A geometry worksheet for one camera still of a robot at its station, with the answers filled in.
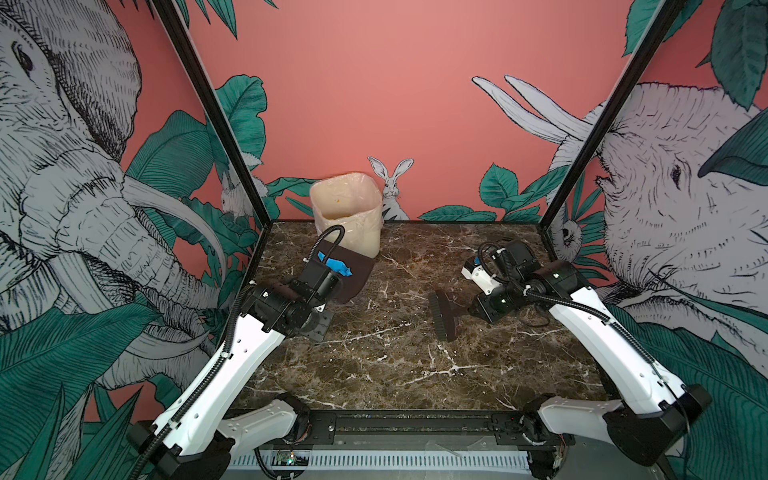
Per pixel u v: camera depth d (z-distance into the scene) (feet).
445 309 2.63
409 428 2.46
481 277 2.17
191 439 1.19
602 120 2.91
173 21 2.30
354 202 3.46
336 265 2.44
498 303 2.01
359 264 2.50
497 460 2.30
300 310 1.48
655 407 1.25
